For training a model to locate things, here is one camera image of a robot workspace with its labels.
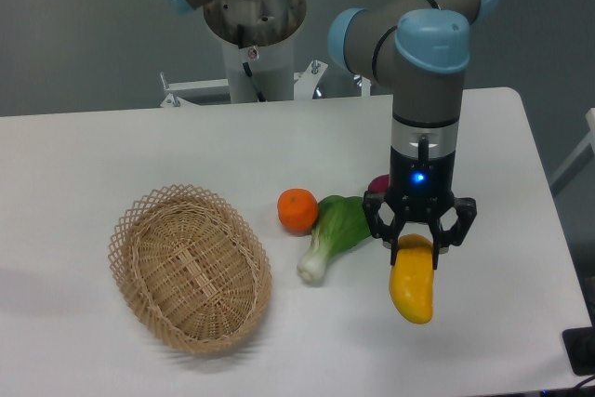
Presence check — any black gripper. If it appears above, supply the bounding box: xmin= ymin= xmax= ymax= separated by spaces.
xmin=363 ymin=134 xmax=477 ymax=270

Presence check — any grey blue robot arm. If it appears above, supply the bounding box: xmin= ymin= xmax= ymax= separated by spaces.
xmin=168 ymin=0 xmax=499 ymax=257

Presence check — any woven wicker basket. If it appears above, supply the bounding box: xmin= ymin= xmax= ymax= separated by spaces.
xmin=108 ymin=185 xmax=272 ymax=354

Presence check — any purple sweet potato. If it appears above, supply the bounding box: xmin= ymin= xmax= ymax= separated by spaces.
xmin=367 ymin=174 xmax=390 ymax=193

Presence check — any green bok choy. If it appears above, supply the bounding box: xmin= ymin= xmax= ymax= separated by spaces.
xmin=297 ymin=195 xmax=371 ymax=285

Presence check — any orange tangerine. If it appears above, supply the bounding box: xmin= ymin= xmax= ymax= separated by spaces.
xmin=277 ymin=188 xmax=319 ymax=233

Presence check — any black device at table edge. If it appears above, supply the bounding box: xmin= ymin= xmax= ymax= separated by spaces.
xmin=562 ymin=326 xmax=594 ymax=376

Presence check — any white frame at right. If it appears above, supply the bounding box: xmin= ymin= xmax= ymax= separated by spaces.
xmin=549 ymin=108 xmax=594 ymax=196

